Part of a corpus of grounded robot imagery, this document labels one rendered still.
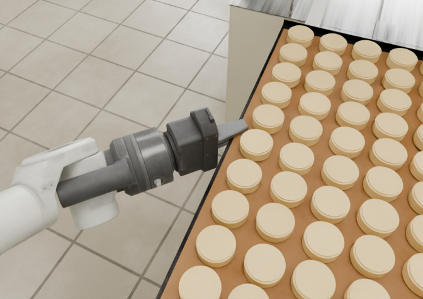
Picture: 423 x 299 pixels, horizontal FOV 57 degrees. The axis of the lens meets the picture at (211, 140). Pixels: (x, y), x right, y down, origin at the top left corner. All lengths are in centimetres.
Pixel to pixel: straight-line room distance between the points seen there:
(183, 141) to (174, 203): 104
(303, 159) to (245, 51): 55
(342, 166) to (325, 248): 13
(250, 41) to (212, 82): 98
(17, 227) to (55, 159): 9
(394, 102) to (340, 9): 40
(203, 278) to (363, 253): 20
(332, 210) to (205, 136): 20
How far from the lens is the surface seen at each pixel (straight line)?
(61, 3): 272
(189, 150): 57
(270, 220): 52
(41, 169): 52
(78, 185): 53
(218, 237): 50
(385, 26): 94
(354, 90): 70
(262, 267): 49
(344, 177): 58
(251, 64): 109
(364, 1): 108
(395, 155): 63
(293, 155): 58
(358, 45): 79
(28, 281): 159
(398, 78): 75
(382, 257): 54
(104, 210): 57
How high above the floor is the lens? 139
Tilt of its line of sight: 52 degrees down
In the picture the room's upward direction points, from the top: straight up
